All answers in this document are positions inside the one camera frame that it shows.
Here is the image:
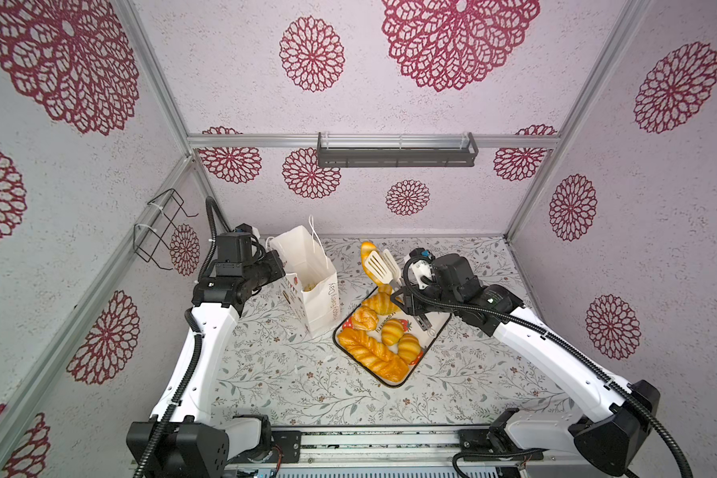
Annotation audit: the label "white paper gift bag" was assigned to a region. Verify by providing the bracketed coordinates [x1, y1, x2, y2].
[265, 215, 342, 339]

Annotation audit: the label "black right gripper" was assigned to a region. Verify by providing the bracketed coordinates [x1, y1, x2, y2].
[389, 282, 461, 318]

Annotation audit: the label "long braided fake bread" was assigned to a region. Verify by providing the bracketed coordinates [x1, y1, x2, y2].
[337, 329, 409, 382]

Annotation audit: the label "black overhead light bar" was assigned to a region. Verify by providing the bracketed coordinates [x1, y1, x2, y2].
[316, 133, 479, 168]

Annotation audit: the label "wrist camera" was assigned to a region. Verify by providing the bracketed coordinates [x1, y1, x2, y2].
[234, 223, 260, 243]
[408, 248, 434, 290]

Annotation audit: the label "middle fake croissant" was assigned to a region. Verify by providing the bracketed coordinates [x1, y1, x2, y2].
[362, 285, 400, 316]

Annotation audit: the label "striped fake bun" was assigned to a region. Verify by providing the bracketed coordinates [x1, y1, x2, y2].
[380, 319, 406, 347]
[398, 333, 423, 366]

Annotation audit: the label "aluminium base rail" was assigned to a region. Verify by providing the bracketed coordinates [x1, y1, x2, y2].
[130, 422, 635, 478]

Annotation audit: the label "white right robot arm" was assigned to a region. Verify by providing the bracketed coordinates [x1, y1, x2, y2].
[394, 248, 693, 477]

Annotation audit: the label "white slotted serving tongs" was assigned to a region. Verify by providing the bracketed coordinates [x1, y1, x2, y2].
[364, 249, 404, 290]

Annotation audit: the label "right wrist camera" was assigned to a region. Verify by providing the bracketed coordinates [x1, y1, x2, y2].
[408, 248, 434, 290]

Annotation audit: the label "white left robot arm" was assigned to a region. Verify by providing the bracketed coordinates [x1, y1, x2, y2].
[125, 197, 285, 477]

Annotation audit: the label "strawberry print rectangular tray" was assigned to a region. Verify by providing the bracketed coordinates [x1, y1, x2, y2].
[333, 286, 452, 388]

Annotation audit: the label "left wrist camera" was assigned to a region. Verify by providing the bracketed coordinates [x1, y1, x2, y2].
[234, 223, 260, 243]

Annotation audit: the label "left round fake bun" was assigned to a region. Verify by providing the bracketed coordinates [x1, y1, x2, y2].
[351, 306, 378, 332]

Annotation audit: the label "oblong striped fake bread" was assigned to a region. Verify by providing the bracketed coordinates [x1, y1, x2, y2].
[359, 240, 384, 287]

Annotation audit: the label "black wire wall basket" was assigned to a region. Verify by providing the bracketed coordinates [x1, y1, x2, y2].
[131, 188, 197, 271]

